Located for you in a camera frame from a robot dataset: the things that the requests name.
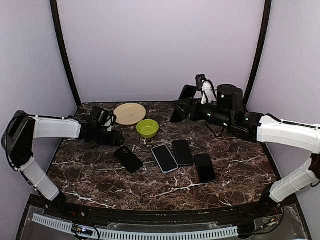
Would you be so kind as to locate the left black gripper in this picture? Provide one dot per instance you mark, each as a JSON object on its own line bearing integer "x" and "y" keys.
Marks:
{"x": 115, "y": 140}

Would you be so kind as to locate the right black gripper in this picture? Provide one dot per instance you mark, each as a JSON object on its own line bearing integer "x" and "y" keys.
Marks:
{"x": 190, "y": 103}

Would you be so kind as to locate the black phone case bottom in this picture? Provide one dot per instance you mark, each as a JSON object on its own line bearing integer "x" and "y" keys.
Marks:
{"x": 128, "y": 159}

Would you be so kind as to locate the lavender phone case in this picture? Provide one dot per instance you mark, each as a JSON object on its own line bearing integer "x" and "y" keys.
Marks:
{"x": 164, "y": 159}

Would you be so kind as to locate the black phone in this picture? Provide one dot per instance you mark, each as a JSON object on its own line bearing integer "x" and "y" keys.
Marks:
{"x": 205, "y": 169}

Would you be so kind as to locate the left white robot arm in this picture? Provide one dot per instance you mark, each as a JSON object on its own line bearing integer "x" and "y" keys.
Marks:
{"x": 25, "y": 132}

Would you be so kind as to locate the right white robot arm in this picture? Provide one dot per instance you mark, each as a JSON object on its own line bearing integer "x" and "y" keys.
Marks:
{"x": 224, "y": 108}

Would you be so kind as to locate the beige round plate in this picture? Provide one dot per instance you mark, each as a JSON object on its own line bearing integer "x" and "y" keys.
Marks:
{"x": 129, "y": 114}

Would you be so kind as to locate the green plastic bowl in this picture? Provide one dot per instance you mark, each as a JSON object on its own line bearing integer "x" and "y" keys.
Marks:
{"x": 147, "y": 128}

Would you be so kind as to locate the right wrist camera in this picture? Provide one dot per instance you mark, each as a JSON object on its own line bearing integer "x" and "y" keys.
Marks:
{"x": 207, "y": 89}

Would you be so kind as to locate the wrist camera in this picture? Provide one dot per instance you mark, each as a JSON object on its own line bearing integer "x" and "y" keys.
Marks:
{"x": 100, "y": 117}
{"x": 207, "y": 89}

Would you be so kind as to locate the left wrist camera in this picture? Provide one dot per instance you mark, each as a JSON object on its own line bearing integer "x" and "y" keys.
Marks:
{"x": 100, "y": 117}

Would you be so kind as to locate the white slotted cable duct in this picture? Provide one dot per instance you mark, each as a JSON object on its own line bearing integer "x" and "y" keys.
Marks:
{"x": 98, "y": 233}

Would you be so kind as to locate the black front rail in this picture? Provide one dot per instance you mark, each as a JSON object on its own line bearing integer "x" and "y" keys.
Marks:
{"x": 102, "y": 216}

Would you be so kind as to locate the right black frame post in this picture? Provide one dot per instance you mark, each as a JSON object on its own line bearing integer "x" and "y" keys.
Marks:
{"x": 259, "y": 51}

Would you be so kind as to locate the black frame post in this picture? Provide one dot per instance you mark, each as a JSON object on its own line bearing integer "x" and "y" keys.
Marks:
{"x": 259, "y": 51}
{"x": 63, "y": 51}

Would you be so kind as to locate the left black frame post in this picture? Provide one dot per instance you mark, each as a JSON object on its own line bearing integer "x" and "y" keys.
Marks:
{"x": 63, "y": 51}

